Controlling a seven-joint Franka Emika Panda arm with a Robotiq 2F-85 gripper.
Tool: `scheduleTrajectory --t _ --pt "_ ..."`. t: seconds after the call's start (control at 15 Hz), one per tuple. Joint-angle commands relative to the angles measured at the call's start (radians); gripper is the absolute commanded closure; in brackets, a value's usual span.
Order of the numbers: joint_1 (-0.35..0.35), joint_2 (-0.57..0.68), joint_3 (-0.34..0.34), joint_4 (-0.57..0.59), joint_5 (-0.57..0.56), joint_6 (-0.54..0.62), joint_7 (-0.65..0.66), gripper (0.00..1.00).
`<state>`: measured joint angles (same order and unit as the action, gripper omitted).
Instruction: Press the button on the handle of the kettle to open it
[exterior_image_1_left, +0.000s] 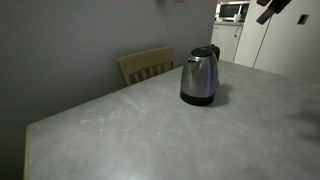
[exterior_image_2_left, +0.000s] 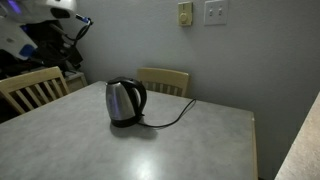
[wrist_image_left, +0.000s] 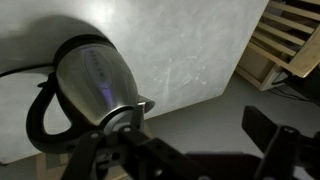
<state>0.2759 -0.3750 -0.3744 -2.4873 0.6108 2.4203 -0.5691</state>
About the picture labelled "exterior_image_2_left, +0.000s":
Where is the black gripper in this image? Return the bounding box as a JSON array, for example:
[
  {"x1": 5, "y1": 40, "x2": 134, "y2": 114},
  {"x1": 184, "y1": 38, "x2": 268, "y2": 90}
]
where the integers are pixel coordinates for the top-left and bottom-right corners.
[{"x1": 23, "y1": 20, "x2": 84, "y2": 70}]

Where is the stainless steel electric kettle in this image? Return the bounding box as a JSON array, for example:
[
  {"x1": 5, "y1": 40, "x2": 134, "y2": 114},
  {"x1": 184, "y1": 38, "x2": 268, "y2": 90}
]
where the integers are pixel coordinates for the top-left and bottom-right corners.
[{"x1": 105, "y1": 76, "x2": 148, "y2": 129}]

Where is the wooden slatted chair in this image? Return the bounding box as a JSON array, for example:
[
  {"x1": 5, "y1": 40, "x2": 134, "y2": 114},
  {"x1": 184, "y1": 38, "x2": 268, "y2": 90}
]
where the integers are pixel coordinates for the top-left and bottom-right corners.
[
  {"x1": 0, "y1": 66, "x2": 71, "y2": 116},
  {"x1": 136, "y1": 67, "x2": 191, "y2": 98}
]

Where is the small beige side cabinet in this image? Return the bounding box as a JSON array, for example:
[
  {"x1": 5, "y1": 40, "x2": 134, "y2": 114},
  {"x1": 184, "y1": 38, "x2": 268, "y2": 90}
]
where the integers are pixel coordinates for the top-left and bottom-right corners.
[{"x1": 63, "y1": 70, "x2": 89, "y2": 94}]

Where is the speckled stone countertop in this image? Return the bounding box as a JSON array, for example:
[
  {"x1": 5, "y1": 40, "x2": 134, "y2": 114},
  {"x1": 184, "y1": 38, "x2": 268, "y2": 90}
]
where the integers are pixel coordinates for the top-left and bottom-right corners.
[{"x1": 274, "y1": 92, "x2": 320, "y2": 180}]

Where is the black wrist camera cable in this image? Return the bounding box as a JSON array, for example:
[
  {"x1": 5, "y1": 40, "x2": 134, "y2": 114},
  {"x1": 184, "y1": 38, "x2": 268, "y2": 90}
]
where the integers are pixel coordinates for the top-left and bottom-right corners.
[{"x1": 73, "y1": 13, "x2": 95, "y2": 46}]

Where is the beige wall outlet plug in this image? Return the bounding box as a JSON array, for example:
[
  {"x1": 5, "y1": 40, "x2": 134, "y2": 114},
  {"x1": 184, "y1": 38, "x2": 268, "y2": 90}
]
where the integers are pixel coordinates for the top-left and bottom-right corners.
[{"x1": 177, "y1": 1, "x2": 194, "y2": 27}]

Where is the black kettle power cable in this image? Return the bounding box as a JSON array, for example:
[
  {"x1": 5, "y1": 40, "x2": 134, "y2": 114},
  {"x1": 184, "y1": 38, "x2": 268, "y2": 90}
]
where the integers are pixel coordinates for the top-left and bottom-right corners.
[{"x1": 137, "y1": 98, "x2": 198, "y2": 129}]

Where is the white double light switch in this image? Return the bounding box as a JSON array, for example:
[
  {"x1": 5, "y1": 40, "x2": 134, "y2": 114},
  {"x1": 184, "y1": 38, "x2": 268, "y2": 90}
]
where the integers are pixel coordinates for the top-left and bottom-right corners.
[{"x1": 203, "y1": 0, "x2": 230, "y2": 27}]

